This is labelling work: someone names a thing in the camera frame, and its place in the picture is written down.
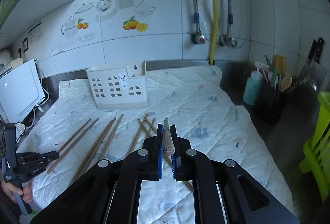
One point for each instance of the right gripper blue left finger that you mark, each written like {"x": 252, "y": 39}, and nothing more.
{"x": 160, "y": 149}

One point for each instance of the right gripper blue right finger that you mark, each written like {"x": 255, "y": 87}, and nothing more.
{"x": 174, "y": 155}

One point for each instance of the wooden chopstick group one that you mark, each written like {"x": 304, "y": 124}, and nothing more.
{"x": 168, "y": 148}

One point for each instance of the person left hand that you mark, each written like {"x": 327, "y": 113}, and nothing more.
{"x": 10, "y": 189}

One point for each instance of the wooden chopstick right group four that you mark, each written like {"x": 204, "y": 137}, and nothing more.
{"x": 151, "y": 125}

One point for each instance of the wooden chopstick right group three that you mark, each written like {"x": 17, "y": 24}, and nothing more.
{"x": 146, "y": 120}

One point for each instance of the white house-pattern utensil holder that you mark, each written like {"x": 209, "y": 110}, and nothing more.
{"x": 119, "y": 85}

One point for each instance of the white microwave oven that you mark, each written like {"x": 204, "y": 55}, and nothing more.
{"x": 21, "y": 92}

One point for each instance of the teal spray bottle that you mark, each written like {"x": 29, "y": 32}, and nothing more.
{"x": 253, "y": 85}

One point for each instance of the red-knob water valve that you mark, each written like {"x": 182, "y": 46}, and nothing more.
{"x": 197, "y": 38}

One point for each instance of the black utensil crock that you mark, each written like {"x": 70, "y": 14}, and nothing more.
{"x": 272, "y": 110}

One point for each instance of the white electric kettle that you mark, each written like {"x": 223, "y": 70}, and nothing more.
{"x": 5, "y": 58}

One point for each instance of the chrome water valve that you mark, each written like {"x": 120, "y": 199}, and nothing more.
{"x": 228, "y": 41}

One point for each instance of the green plastic rack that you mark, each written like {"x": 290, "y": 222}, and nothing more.
{"x": 316, "y": 148}

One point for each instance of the black wall socket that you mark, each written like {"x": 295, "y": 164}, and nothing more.
{"x": 25, "y": 44}

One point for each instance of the black-handled cleaver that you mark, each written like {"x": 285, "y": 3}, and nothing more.
{"x": 312, "y": 67}

